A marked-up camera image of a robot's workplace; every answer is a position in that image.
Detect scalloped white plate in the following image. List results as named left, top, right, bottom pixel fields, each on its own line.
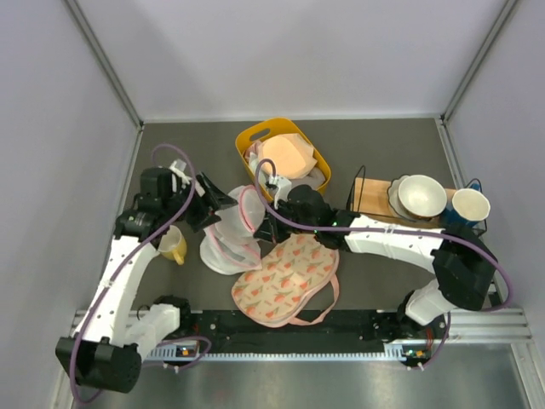
left=387, top=175, right=409, bottom=217

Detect peach padded bra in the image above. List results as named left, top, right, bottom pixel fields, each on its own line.
left=258, top=133, right=317, bottom=179

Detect blue paper cup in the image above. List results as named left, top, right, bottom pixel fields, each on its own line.
left=439, top=188, right=491, bottom=227

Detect white pink-trimmed mesh laundry bag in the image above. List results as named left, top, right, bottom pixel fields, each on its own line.
left=208, top=185, right=265, bottom=245

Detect white garment in basket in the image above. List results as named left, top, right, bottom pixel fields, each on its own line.
left=248, top=151, right=267, bottom=183

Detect white ceramic bowl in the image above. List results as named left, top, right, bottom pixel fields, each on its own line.
left=398, top=175, right=448, bottom=218

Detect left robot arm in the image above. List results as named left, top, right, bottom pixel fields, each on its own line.
left=55, top=164, right=238, bottom=393

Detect purple cable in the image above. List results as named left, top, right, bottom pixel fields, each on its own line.
left=70, top=144, right=213, bottom=404
left=255, top=158, right=514, bottom=371

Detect tulip print bra bag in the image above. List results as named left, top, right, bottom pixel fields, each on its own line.
left=231, top=233, right=340, bottom=328

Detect grey garment in basket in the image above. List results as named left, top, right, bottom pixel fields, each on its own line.
left=293, top=167, right=326, bottom=195

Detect empty pink-trimmed mesh laundry bag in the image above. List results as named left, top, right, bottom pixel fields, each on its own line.
left=199, top=236, right=262, bottom=275

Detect yellow mug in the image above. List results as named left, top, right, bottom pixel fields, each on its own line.
left=158, top=225, right=187, bottom=265

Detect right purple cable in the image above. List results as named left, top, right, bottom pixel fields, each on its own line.
left=255, top=158, right=514, bottom=371

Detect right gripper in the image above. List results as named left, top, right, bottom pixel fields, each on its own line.
left=255, top=198, right=318, bottom=245

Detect black wire wooden rack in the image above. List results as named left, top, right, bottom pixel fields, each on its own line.
left=347, top=164, right=486, bottom=244

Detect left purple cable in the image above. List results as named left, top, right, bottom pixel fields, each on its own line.
left=70, top=144, right=213, bottom=404

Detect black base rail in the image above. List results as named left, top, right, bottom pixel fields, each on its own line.
left=186, top=308, right=405, bottom=354

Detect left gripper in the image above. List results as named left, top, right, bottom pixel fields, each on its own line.
left=163, top=170, right=238, bottom=232

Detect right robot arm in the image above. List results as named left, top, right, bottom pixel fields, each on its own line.
left=254, top=185, right=497, bottom=337

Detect yellow plastic basket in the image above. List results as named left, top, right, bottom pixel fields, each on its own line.
left=235, top=118, right=331, bottom=201

